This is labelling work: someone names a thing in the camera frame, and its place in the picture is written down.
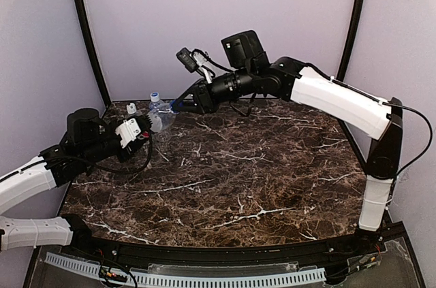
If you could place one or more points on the clear bottle white cap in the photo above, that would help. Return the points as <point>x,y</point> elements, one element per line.
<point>133,113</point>

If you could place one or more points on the black front table rail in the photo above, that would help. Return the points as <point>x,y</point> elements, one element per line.
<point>332,252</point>

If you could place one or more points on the white slotted cable duct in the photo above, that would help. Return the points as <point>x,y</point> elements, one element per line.
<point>158,275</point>

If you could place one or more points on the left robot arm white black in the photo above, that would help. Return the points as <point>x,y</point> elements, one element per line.
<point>87,141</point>

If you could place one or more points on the Pepsi bottle blue label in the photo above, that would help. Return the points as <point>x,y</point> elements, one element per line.
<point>161,117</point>

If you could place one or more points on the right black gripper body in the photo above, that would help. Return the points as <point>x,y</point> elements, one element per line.
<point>203,96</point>

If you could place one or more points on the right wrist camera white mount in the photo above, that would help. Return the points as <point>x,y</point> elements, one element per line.
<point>195,62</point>

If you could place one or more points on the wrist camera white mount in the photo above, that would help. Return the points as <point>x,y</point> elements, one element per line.
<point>129,131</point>
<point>195,62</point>

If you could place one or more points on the black frame post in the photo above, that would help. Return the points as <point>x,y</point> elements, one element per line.
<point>350,39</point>
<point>91,52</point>

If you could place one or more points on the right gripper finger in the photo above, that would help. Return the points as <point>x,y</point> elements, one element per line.
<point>189,96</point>
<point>186,107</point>

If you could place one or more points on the Pocari Sweat bottle blue label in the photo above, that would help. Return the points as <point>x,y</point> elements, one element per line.
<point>164,136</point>

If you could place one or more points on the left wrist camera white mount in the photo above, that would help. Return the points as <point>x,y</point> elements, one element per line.
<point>129,131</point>

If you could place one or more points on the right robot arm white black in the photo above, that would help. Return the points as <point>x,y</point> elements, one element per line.
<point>251,73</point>

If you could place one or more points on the right black frame post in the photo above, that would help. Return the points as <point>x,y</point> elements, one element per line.
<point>350,39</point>

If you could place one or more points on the left black frame post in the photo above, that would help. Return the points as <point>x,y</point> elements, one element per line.
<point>91,52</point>

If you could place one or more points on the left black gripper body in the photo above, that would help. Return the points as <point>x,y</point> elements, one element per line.
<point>143,124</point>

